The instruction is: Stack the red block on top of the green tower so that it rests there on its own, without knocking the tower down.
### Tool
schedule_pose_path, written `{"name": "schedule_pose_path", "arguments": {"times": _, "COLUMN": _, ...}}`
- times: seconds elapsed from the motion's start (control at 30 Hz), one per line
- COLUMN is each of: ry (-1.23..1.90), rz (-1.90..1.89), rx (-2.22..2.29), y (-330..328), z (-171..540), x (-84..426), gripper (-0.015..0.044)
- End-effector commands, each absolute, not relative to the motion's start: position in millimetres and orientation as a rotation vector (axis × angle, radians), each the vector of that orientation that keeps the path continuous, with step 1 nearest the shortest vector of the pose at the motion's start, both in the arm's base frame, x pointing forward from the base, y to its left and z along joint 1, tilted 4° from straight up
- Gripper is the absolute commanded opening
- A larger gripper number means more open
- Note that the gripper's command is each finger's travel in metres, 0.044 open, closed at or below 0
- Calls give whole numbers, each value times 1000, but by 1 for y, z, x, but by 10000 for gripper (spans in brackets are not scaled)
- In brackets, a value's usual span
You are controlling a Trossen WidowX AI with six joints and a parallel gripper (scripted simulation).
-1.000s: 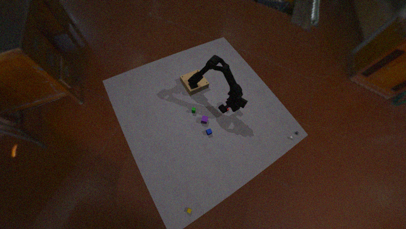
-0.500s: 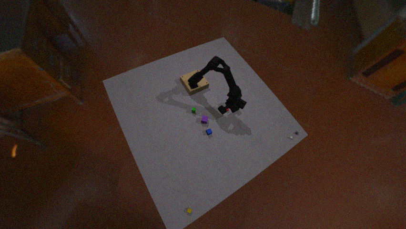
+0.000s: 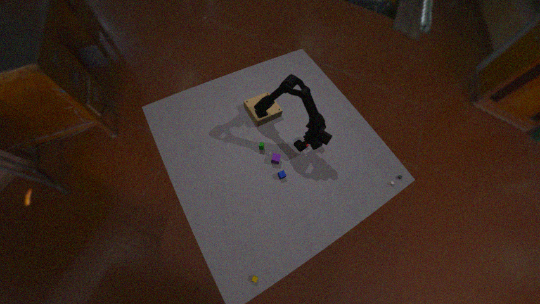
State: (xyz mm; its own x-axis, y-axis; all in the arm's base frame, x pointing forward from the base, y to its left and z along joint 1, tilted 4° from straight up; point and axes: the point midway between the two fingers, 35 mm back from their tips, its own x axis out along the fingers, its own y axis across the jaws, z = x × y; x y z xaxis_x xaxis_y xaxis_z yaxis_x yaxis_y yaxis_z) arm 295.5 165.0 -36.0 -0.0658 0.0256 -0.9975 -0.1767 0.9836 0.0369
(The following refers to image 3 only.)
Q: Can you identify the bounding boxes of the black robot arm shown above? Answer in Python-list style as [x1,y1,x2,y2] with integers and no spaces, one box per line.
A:
[254,74,332,150]

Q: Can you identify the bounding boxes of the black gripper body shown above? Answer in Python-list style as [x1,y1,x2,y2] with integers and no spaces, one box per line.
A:
[294,132,317,152]

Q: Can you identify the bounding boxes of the purple block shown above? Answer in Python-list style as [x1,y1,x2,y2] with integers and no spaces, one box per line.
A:
[271,153,281,164]

